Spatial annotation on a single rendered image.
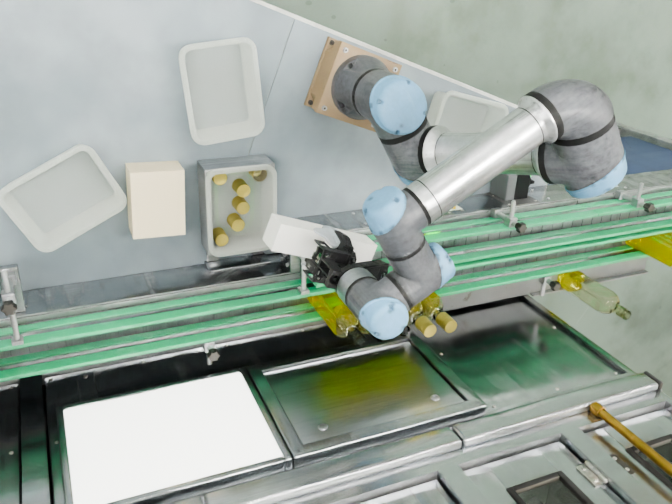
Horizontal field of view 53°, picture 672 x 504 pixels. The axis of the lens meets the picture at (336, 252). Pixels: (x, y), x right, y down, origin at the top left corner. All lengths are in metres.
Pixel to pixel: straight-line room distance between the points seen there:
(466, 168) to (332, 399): 0.68
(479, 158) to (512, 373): 0.79
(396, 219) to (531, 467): 0.69
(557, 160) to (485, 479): 0.66
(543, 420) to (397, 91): 0.80
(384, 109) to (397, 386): 0.65
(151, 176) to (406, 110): 0.59
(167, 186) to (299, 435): 0.63
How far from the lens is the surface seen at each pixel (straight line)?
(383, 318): 1.15
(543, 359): 1.88
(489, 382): 1.75
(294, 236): 1.40
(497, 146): 1.17
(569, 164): 1.30
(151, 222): 1.61
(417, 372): 1.69
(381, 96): 1.45
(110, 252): 1.71
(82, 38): 1.57
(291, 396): 1.58
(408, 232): 1.12
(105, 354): 1.61
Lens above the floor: 2.30
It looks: 55 degrees down
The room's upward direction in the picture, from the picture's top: 135 degrees clockwise
